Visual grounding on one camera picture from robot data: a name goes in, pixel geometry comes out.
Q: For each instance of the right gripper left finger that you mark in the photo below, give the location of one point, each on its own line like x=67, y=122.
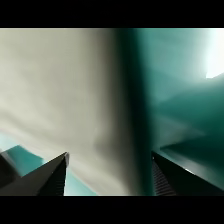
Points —
x=46, y=181

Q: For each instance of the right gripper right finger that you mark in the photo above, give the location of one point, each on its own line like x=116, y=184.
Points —
x=180, y=183

